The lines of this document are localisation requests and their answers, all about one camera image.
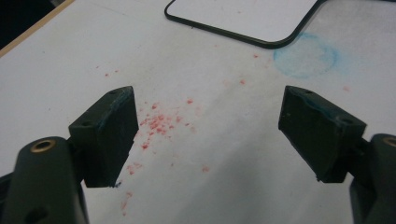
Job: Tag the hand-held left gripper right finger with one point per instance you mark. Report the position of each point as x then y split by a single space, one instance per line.
320 140

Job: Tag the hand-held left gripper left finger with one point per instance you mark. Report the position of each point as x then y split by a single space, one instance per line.
109 140

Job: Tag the white board with black rim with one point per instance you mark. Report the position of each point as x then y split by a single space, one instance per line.
249 18

